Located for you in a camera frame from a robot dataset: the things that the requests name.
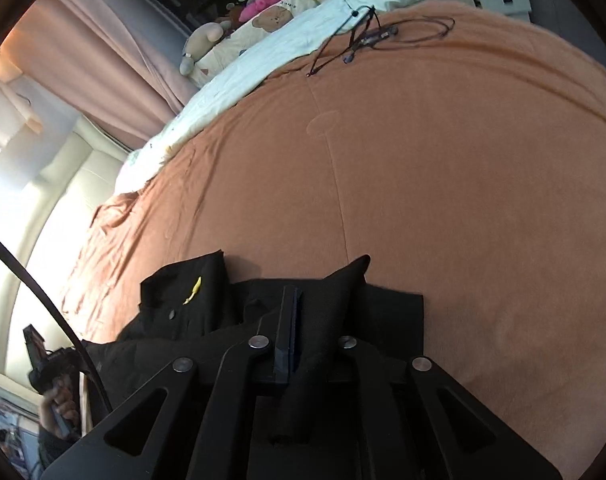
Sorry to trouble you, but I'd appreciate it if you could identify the person's left forearm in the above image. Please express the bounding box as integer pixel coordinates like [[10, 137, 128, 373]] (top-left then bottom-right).
[[35, 427, 84, 476]]

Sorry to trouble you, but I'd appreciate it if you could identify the brown bed blanket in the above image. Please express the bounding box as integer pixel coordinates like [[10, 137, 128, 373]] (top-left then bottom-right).
[[58, 0, 606, 480]]

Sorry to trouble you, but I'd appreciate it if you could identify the person's left hand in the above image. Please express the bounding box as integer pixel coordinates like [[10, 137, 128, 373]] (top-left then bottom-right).
[[38, 377, 81, 441]]

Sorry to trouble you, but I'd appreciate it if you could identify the bear print bedding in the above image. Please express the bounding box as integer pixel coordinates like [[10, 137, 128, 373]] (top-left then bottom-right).
[[188, 0, 366, 88]]

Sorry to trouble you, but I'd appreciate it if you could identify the black jacket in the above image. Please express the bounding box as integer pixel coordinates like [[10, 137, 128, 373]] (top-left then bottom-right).
[[80, 250, 426, 448]]

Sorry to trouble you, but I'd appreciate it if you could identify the white nightstand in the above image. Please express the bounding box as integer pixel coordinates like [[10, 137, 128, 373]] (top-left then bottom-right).
[[425, 0, 531, 23]]

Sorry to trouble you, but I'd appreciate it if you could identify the thin black cable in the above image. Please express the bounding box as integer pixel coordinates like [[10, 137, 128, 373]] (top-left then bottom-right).
[[307, 5, 456, 78]]

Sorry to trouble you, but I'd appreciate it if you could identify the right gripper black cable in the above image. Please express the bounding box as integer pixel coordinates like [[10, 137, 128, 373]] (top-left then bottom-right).
[[0, 226, 116, 413]]

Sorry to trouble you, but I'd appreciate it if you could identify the pink curtain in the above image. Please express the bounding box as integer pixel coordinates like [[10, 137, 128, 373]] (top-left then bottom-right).
[[30, 0, 198, 151]]

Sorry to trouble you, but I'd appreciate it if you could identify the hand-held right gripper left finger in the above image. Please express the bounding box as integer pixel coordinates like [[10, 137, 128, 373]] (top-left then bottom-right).
[[43, 285, 304, 480]]

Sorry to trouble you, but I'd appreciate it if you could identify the light green quilt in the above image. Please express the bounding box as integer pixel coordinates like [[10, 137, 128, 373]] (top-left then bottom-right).
[[115, 0, 434, 196]]

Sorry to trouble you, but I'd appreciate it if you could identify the cream padded headboard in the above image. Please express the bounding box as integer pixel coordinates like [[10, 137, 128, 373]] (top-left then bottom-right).
[[0, 70, 128, 376]]

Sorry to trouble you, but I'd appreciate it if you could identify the beige plush toy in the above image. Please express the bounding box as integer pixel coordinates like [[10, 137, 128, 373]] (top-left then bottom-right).
[[179, 21, 231, 77]]

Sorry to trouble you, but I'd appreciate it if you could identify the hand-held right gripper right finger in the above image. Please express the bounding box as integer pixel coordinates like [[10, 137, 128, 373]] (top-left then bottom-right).
[[327, 335, 564, 480]]

